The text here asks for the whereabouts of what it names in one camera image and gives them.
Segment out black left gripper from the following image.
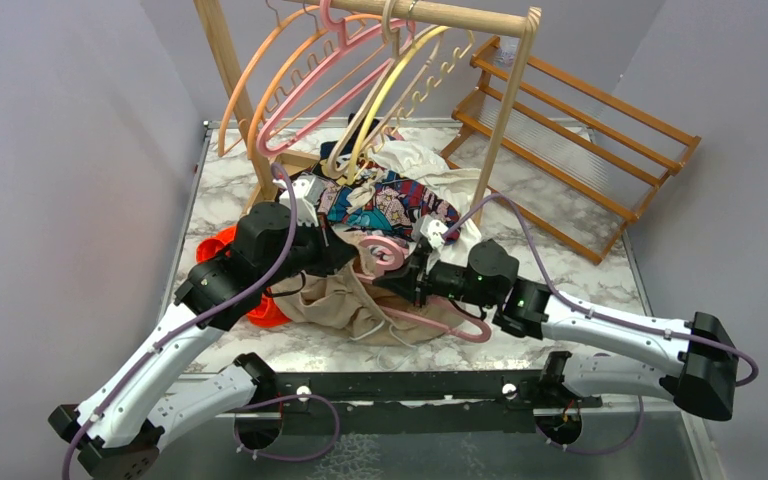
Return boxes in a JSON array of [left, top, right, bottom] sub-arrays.
[[259, 212, 359, 289]]

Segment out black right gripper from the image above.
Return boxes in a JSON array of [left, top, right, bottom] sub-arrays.
[[374, 244, 497, 309]]

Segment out beige shorts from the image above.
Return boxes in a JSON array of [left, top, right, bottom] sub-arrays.
[[271, 230, 466, 346]]

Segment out orange mesh shorts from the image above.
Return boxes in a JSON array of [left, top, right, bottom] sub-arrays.
[[195, 226, 291, 329]]

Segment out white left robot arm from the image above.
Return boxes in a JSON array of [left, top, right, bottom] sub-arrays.
[[49, 200, 358, 479]]

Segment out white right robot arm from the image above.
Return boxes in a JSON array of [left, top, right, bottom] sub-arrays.
[[373, 240, 738, 421]]

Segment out comic print shorts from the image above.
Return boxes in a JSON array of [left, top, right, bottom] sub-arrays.
[[292, 168, 460, 241]]

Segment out inner orange hanger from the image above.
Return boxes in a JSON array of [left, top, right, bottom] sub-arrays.
[[252, 4, 385, 158]]

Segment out orange hanger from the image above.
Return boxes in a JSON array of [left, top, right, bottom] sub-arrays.
[[252, 4, 385, 158], [201, 1, 319, 157]]

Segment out outer orange hanger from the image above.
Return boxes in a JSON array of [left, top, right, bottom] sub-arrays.
[[201, 1, 319, 157]]

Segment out beige hanger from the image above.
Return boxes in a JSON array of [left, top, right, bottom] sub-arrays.
[[323, 1, 448, 185]]

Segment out cream notched hanger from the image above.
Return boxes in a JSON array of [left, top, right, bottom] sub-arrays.
[[351, 1, 475, 159]]

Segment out yellow hanger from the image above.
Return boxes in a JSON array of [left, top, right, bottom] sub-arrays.
[[345, 25, 455, 187]]

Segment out dark navy garment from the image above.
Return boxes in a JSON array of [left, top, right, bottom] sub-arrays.
[[320, 118, 380, 159]]

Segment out white garment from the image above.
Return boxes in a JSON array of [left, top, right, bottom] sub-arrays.
[[371, 140, 482, 265]]

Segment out orange wooden slatted shelf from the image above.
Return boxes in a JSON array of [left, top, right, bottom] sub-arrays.
[[442, 37, 701, 264]]

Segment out wooden clothes rack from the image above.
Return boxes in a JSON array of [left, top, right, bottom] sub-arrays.
[[194, 1, 542, 204]]

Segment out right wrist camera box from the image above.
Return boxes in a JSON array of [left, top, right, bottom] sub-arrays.
[[411, 215, 448, 256]]

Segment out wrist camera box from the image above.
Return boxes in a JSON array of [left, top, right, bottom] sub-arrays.
[[411, 215, 448, 256], [292, 174, 328, 213]]

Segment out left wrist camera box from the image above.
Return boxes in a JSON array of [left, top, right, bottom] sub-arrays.
[[292, 174, 328, 213]]

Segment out black mounting rail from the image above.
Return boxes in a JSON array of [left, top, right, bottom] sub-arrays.
[[232, 354, 602, 455]]

